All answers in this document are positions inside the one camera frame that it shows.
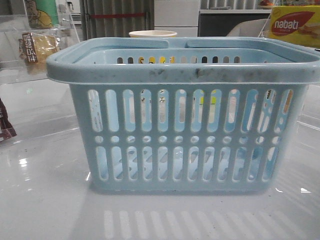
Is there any packaged bread brown label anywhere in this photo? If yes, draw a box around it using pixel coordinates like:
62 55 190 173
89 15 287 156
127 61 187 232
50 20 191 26
18 32 60 75

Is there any light blue plastic basket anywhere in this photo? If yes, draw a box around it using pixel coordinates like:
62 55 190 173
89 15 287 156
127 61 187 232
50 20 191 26
46 37 320 193

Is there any red barrier tape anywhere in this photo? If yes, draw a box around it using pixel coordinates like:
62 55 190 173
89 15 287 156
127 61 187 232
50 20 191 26
89 12 147 19

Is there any green yellow snack package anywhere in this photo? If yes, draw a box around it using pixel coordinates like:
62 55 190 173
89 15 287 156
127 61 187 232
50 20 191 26
24 0 60 29

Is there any yellow white paper cup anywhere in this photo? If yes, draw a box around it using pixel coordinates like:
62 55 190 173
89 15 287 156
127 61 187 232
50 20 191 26
128 30 177 38

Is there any white cabinet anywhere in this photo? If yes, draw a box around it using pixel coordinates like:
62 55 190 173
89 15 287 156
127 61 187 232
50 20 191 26
154 0 201 37

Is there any clear acrylic shelf stand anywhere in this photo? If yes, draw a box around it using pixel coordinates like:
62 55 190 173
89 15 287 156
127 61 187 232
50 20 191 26
0 0 80 85

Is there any dark red snack packet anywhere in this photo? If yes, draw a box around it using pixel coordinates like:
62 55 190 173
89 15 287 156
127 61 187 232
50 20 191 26
0 100 17 142

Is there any yellow nabati wafer box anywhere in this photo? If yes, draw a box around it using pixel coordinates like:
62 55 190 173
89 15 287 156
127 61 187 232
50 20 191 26
266 5 320 48

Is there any clear acrylic stand right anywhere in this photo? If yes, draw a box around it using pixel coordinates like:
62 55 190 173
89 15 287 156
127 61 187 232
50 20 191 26
257 14 271 38

